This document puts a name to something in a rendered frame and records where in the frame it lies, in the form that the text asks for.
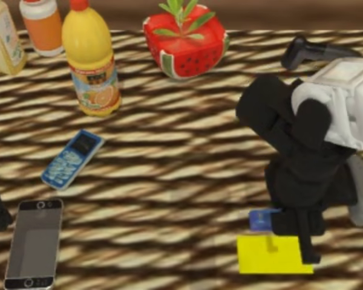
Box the small blue block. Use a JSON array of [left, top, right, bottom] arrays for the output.
[[248, 208, 283, 234]]

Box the yellow square mat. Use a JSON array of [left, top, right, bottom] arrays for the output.
[[237, 235, 315, 276]]

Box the black handheld barcode scanner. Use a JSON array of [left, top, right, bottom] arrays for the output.
[[280, 35, 361, 71]]

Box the watermelon planter with green plant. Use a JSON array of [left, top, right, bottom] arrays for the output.
[[142, 0, 230, 80]]

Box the blue keypad mobile phone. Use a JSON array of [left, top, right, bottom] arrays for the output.
[[40, 129, 106, 192]]

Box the yellow orange juice bottle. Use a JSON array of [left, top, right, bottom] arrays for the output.
[[61, 0, 122, 118]]

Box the grey smartphone with black ends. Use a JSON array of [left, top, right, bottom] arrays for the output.
[[3, 198, 65, 290]]

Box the orange bottle with white cap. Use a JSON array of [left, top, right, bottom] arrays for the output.
[[19, 0, 65, 57]]

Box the cream plastic bottle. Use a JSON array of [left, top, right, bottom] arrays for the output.
[[0, 0, 27, 76]]

